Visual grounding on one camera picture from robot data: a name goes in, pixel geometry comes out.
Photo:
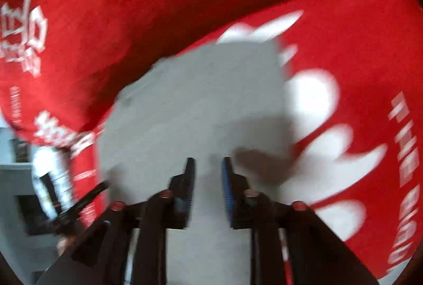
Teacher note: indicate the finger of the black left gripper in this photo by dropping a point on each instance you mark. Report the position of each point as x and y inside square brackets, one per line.
[68, 218]

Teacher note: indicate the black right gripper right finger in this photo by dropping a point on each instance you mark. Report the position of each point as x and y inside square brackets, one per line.
[289, 244]

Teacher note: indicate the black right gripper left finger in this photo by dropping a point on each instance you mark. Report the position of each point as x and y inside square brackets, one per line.
[126, 244]

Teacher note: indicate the grey knit sweater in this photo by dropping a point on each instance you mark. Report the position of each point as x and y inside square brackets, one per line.
[216, 101]

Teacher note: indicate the dark bedside cabinet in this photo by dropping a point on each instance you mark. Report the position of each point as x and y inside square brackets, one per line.
[36, 222]

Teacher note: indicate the white floral folded cloth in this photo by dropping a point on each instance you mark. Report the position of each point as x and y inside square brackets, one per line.
[50, 174]

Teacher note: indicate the red wedding pillow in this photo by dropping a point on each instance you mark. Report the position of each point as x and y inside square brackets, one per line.
[63, 62]

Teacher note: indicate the red wedding bed cover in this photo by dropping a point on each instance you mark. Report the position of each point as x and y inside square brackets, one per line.
[353, 74]

